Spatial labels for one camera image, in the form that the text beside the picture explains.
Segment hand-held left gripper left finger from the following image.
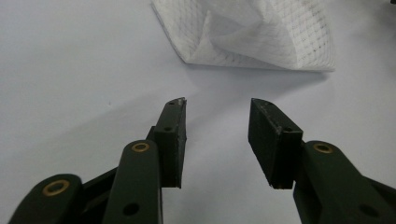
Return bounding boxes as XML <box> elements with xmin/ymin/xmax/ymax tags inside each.
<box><xmin>102</xmin><ymin>96</ymin><xmax>188</xmax><ymax>224</ymax></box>

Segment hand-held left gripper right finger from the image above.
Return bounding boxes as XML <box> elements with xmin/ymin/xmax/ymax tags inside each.
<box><xmin>247</xmin><ymin>97</ymin><xmax>396</xmax><ymax>224</ymax></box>

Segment white mesh laundry bag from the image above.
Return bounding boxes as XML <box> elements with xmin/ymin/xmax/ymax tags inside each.
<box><xmin>150</xmin><ymin>0</ymin><xmax>336</xmax><ymax>73</ymax></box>

